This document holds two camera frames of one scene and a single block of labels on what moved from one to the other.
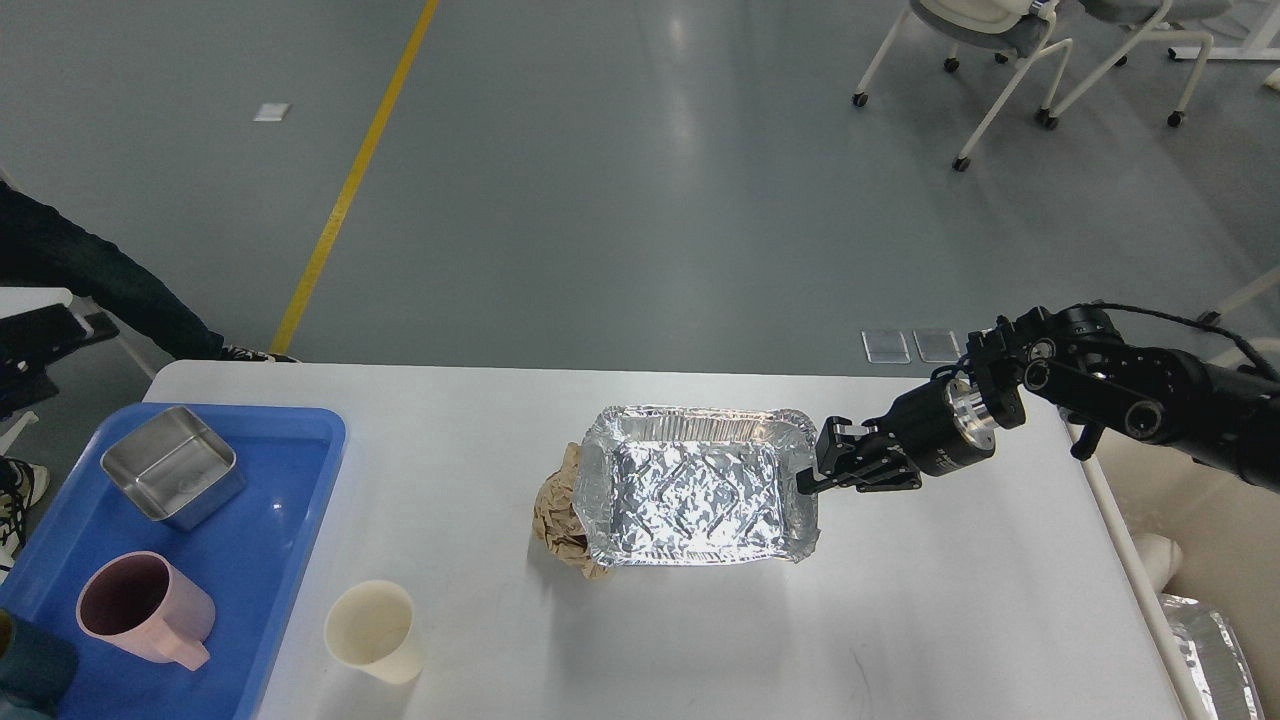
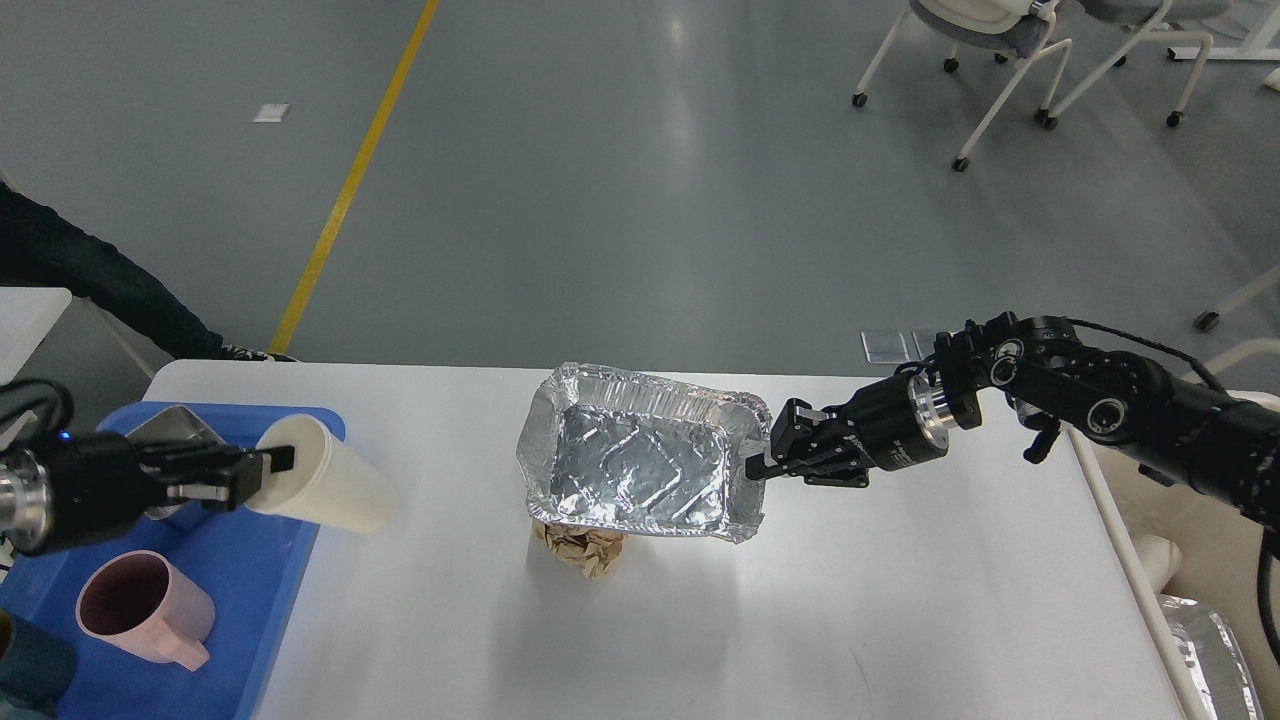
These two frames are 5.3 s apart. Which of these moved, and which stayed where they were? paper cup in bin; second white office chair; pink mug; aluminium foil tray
Moved: aluminium foil tray
Stayed: pink mug; second white office chair; paper cup in bin
